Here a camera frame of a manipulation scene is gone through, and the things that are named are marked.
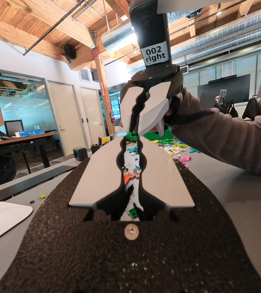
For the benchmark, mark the black flat bar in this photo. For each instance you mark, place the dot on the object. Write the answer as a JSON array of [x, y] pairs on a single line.
[[29, 180]]

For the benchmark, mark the orange lego piece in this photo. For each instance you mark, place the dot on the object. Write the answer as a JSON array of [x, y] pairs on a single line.
[[126, 178]]

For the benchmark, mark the pile of loose lego pieces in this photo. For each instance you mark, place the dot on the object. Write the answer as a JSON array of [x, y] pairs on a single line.
[[167, 147]]

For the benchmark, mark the wall air vent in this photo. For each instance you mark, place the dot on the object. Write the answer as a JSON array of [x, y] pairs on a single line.
[[84, 74]]

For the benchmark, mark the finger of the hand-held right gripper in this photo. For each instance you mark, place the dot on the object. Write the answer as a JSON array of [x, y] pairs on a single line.
[[154, 105], [128, 107]]

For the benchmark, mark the silver ventilation duct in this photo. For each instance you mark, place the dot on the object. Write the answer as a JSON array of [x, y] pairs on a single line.
[[117, 37], [221, 34]]

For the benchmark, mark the pink lego piece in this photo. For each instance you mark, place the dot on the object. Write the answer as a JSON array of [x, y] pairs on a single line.
[[185, 158]]

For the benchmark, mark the wooden support post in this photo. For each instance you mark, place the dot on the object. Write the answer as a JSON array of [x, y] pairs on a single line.
[[104, 93]]

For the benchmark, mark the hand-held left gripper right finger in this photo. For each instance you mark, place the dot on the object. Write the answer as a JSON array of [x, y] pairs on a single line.
[[164, 176]]

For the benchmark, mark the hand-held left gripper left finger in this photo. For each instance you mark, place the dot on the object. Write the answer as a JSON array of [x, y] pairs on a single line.
[[98, 174]]

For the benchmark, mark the green lego baseplate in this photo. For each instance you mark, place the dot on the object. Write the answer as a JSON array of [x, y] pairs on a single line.
[[159, 135]]

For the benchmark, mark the black box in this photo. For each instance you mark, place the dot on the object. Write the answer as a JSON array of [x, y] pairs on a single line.
[[95, 148]]

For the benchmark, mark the person's right hand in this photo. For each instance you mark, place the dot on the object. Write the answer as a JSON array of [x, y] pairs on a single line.
[[168, 112]]

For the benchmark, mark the round black ceiling speaker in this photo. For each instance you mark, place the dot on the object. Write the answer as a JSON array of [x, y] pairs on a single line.
[[69, 51]]

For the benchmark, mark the black cube device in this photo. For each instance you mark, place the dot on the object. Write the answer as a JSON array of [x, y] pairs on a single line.
[[80, 153]]

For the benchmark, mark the white door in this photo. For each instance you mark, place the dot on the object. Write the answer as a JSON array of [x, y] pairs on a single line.
[[60, 119], [92, 116]]

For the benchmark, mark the black computer monitor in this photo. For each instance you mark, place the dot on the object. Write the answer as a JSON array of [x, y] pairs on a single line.
[[14, 127]]

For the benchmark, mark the wooden office desk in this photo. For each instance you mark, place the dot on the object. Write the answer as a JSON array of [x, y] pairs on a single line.
[[23, 140]]

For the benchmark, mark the person's right forearm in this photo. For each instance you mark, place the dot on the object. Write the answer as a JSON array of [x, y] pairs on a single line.
[[224, 142]]

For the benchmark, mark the blue lego box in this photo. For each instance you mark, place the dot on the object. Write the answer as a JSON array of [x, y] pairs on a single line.
[[29, 132]]

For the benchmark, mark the large black wall screen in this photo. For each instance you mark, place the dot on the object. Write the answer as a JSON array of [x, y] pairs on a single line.
[[224, 89]]

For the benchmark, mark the green lego brick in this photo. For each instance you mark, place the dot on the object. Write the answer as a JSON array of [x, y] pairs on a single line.
[[133, 212]]

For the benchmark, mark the white flat pad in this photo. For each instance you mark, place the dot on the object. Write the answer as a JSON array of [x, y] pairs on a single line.
[[2, 219]]

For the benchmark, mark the red fire extinguisher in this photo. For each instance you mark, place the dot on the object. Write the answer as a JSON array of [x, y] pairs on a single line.
[[112, 116]]

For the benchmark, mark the black jacket on chair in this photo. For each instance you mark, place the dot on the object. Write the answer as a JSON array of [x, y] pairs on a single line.
[[250, 108]]

